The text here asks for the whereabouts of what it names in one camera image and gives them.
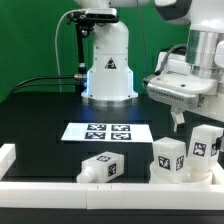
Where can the white marker sheet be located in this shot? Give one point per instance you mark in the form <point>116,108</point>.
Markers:
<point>106,132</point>

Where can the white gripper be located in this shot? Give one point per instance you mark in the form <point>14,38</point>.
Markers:
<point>177,87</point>

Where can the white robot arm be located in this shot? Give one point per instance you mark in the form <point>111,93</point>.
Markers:
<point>110,81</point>

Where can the white U-shaped fence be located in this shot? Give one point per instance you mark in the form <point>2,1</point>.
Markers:
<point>108,196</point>

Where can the black camera stand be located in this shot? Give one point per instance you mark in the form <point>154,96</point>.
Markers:
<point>81,40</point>

